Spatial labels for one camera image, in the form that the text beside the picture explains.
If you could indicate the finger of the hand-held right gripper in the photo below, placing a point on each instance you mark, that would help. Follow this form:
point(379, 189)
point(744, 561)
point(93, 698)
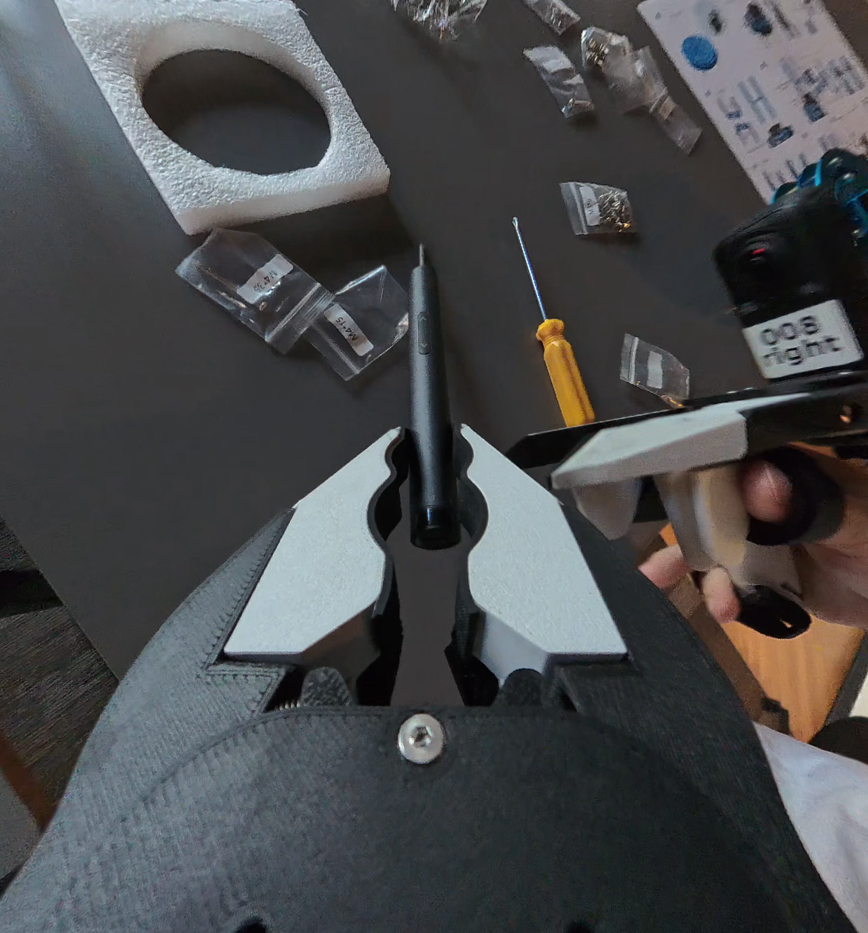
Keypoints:
point(540, 448)
point(660, 444)

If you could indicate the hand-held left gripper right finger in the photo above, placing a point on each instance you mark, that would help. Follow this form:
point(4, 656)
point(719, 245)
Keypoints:
point(543, 576)

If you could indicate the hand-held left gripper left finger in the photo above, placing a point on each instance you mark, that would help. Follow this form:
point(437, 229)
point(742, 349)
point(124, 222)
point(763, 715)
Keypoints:
point(317, 568)

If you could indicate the black electric screwdriver pen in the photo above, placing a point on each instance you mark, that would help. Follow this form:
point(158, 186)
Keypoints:
point(430, 437)

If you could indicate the blue toy robot arm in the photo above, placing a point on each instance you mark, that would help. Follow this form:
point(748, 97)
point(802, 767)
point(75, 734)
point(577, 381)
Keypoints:
point(849, 175)

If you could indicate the dark grey desk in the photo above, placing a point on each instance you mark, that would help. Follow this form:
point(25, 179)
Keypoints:
point(478, 182)

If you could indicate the person's right hand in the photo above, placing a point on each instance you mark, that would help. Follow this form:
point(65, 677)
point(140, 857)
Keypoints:
point(864, 554)

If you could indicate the clear plastic parts bag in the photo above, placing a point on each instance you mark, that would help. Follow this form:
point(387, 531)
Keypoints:
point(645, 87)
point(653, 364)
point(438, 13)
point(550, 13)
point(561, 80)

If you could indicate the clear bag of silver nuts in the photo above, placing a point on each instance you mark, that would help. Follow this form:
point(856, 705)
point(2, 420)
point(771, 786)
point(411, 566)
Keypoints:
point(602, 208)

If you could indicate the printed assembly instruction sheet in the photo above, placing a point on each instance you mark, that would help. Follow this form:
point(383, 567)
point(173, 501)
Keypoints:
point(769, 73)

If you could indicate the clear labelled screw bag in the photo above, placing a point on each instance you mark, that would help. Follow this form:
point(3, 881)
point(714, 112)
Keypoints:
point(361, 321)
point(252, 291)

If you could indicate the white foam block with hole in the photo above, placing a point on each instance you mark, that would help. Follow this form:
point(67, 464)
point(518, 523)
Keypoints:
point(259, 197)

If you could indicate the person's white garment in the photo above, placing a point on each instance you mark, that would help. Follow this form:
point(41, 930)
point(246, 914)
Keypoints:
point(835, 824)

